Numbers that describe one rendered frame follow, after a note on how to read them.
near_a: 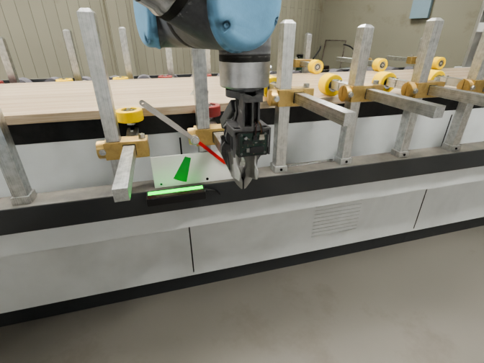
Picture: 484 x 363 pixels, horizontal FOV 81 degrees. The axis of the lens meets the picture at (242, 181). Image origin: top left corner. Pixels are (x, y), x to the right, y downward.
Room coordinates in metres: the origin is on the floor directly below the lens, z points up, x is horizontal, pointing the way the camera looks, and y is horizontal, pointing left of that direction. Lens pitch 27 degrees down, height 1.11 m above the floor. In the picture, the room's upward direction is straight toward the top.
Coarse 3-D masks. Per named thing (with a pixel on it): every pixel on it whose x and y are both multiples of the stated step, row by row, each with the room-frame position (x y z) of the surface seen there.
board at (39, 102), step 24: (336, 72) 1.96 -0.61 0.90; (408, 72) 1.96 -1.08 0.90; (456, 72) 1.96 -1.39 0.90; (0, 96) 1.15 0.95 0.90; (24, 96) 1.15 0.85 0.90; (48, 96) 1.15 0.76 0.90; (72, 96) 1.15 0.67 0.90; (120, 96) 1.15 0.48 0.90; (144, 96) 1.15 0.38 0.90; (168, 96) 1.15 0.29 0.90; (192, 96) 1.15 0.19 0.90; (216, 96) 1.15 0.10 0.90; (336, 96) 1.15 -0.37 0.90; (24, 120) 0.85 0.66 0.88; (48, 120) 0.87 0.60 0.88; (72, 120) 0.88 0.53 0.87
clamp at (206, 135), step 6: (210, 126) 0.83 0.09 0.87; (216, 126) 0.83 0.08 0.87; (192, 132) 0.80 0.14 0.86; (198, 132) 0.79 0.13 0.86; (204, 132) 0.80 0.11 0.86; (210, 132) 0.80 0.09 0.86; (204, 138) 0.80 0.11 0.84; (210, 138) 0.80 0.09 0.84; (192, 144) 0.80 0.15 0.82; (198, 144) 0.79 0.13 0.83; (210, 144) 0.80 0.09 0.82
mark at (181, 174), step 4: (184, 160) 0.78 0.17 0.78; (188, 160) 0.78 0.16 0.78; (184, 164) 0.78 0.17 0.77; (188, 164) 0.78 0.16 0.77; (180, 168) 0.78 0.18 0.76; (184, 168) 0.78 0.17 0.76; (188, 168) 0.78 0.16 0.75; (176, 172) 0.77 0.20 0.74; (180, 172) 0.78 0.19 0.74; (184, 172) 0.78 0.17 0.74; (188, 172) 0.78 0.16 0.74; (176, 176) 0.77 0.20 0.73; (180, 176) 0.78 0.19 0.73; (184, 176) 0.78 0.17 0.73; (180, 180) 0.78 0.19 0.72; (184, 180) 0.78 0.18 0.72
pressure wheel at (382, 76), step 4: (380, 72) 1.25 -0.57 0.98; (384, 72) 1.23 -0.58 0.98; (388, 72) 1.22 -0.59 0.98; (376, 76) 1.24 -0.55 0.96; (380, 76) 1.22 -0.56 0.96; (384, 76) 1.20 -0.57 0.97; (388, 76) 1.21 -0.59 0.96; (392, 76) 1.21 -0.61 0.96; (372, 80) 1.25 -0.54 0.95; (380, 80) 1.21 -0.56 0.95; (384, 80) 1.21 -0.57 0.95; (384, 84) 1.21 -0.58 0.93; (384, 88) 1.21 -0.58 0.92; (388, 88) 1.22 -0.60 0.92; (392, 88) 1.22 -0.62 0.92
